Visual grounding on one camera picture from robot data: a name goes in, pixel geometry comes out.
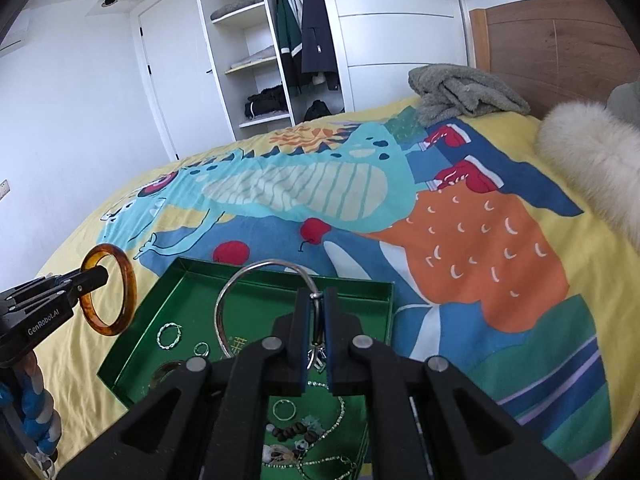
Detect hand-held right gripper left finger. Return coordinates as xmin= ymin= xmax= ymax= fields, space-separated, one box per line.
xmin=57 ymin=287 xmax=316 ymax=480

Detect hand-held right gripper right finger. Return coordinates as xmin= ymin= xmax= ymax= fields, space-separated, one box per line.
xmin=322 ymin=287 xmax=576 ymax=480

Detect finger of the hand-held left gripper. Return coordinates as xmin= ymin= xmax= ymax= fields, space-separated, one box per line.
xmin=47 ymin=276 xmax=110 ymax=307
xmin=32 ymin=265 xmax=108 ymax=287

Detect amber bangle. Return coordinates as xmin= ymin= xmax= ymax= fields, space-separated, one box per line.
xmin=80 ymin=243 xmax=137 ymax=336

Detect silver bead chain necklace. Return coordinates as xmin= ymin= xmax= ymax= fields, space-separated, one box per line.
xmin=272 ymin=382 xmax=358 ymax=480

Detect silver bangle with charm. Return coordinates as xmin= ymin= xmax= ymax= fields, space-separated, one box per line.
xmin=215 ymin=259 xmax=331 ymax=376

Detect twisted silver hoop earring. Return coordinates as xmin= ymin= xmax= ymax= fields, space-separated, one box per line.
xmin=149 ymin=360 xmax=187 ymax=392
xmin=156 ymin=324 xmax=183 ymax=351

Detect dark bead bracelet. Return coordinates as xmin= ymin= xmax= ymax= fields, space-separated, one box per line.
xmin=265 ymin=420 xmax=321 ymax=463

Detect green tray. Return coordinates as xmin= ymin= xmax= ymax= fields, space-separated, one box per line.
xmin=96 ymin=256 xmax=396 ymax=480

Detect yellow dinosaur print duvet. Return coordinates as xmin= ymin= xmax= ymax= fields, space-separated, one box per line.
xmin=35 ymin=95 xmax=640 ymax=480

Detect white door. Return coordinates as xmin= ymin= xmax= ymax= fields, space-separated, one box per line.
xmin=137 ymin=0 xmax=236 ymax=161

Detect small black bundle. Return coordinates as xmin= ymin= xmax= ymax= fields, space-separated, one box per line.
xmin=303 ymin=100 xmax=333 ymax=122

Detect black bag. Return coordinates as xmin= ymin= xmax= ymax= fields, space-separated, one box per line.
xmin=244 ymin=85 xmax=287 ymax=117

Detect white air conditioner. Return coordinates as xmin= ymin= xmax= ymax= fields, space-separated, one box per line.
xmin=0 ymin=12 xmax=31 ymax=56

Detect grey sweater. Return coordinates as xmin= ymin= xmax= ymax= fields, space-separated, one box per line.
xmin=408 ymin=63 xmax=531 ymax=128

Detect folded light clothes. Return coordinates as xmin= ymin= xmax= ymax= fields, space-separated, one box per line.
xmin=231 ymin=45 xmax=277 ymax=68

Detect hanging green white jacket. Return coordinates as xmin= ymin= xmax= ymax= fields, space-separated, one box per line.
xmin=275 ymin=0 xmax=306 ymax=96

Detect hanging dark coat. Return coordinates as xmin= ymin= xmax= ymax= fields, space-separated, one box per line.
xmin=298 ymin=0 xmax=341 ymax=96

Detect folded grey clothes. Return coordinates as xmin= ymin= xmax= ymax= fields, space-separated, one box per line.
xmin=210 ymin=0 xmax=265 ymax=22

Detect white wardrobe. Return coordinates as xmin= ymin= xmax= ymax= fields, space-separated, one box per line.
xmin=190 ymin=0 xmax=468 ymax=143

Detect white fluffy pillow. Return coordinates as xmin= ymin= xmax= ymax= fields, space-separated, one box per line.
xmin=537 ymin=100 xmax=640 ymax=251

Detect wooden headboard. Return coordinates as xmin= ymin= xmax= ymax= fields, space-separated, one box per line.
xmin=468 ymin=0 xmax=640 ymax=121

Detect braided blue pink cord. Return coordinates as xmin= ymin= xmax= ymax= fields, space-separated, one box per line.
xmin=0 ymin=350 xmax=62 ymax=471

